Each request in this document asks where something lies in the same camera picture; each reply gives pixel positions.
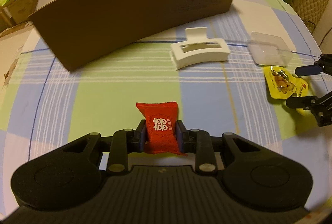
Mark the red candy packet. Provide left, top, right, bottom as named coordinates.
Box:
left=136, top=102, right=186, bottom=156

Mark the black power cable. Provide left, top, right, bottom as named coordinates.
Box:
left=301, top=20, right=332, bottom=48

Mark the white hair claw clip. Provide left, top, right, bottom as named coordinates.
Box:
left=170, top=27, right=230, bottom=70

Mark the yellow snack packet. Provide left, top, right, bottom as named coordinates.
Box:
left=263, top=66, right=309, bottom=112

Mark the checked bed sheet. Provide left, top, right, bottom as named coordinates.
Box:
left=1, top=0, right=331, bottom=217

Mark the clear plastic tray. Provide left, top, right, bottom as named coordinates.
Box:
left=248, top=32, right=293, bottom=67

